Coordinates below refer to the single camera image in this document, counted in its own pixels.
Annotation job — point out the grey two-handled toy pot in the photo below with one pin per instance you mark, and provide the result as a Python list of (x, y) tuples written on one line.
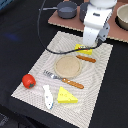
[(83, 11)]

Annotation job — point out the red toy tomato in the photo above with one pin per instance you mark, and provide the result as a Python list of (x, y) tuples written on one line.
[(28, 81)]

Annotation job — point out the beige toy bowl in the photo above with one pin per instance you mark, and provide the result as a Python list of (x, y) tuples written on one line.
[(122, 14)]

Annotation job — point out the grey toy saucepan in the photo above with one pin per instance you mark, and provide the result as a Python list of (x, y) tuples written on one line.
[(66, 9)]

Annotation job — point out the yellow toy butter block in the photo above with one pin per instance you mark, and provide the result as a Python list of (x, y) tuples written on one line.
[(81, 49)]

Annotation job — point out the round wooden plate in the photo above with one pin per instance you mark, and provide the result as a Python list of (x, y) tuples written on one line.
[(68, 66)]

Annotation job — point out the yellow toy cheese wedge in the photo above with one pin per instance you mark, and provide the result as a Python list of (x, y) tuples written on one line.
[(65, 97)]

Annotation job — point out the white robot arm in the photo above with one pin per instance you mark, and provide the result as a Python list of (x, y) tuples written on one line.
[(102, 4)]

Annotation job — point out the brown toy stove top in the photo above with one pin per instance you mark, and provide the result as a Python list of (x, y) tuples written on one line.
[(115, 31)]

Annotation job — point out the toy fork orange handle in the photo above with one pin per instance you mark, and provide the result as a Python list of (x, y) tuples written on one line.
[(65, 80)]

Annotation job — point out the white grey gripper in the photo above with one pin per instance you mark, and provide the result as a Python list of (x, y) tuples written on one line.
[(95, 25)]

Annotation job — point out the white toy fish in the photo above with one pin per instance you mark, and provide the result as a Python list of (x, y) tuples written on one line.
[(48, 97)]

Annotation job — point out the toy knife orange handle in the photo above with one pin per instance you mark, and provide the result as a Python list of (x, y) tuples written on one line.
[(86, 58)]

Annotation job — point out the woven beige placemat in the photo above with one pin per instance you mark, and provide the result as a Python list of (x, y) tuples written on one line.
[(91, 76)]

